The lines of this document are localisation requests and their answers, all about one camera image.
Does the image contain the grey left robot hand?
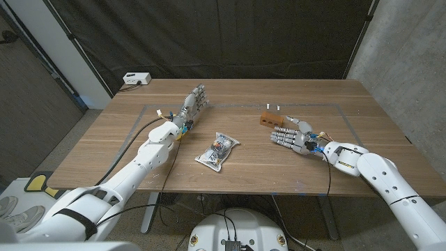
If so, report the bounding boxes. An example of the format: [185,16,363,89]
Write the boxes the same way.
[172,83,210,135]

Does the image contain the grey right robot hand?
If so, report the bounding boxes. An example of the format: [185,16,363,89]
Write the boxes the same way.
[270,116,325,156]

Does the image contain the brown brick block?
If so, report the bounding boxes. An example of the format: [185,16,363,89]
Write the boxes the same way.
[259,110,284,131]

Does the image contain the clear plastic parts package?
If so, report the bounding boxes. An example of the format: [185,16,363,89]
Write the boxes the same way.
[194,132,241,173]

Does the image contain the white power strip box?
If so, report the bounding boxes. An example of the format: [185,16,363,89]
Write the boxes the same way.
[122,72,152,86]

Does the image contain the black backdrop curtain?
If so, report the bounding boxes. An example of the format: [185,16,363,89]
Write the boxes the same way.
[45,0,379,96]

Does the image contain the grey table leg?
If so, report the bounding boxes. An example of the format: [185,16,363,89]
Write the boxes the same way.
[141,192,160,234]
[316,195,339,241]

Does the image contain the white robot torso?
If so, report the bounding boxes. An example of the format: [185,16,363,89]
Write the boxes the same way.
[187,208,289,251]

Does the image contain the black backdrop stand pole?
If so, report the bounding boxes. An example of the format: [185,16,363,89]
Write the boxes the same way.
[41,0,115,99]
[343,0,380,80]

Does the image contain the yellow black floor object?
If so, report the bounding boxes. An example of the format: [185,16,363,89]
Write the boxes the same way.
[23,170,67,200]

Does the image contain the white floor mat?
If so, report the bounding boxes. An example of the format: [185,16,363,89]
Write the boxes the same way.
[0,177,84,234]

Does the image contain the grey sneaker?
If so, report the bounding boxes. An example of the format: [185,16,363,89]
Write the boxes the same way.
[0,205,46,234]
[0,195,18,220]

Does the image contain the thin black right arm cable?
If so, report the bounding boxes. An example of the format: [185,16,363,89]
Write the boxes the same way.
[320,150,332,198]

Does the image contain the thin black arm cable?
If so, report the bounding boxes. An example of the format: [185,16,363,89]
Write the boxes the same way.
[93,137,182,227]
[320,150,332,198]

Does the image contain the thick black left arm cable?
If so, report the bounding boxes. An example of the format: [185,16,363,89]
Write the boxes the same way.
[94,116,167,186]

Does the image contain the black power strip cable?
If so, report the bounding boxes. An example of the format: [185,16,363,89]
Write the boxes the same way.
[118,82,142,93]

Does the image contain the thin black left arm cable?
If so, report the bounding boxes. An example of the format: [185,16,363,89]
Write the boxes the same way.
[93,137,182,227]

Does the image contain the black door handle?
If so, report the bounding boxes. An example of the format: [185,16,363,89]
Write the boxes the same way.
[0,30,20,45]

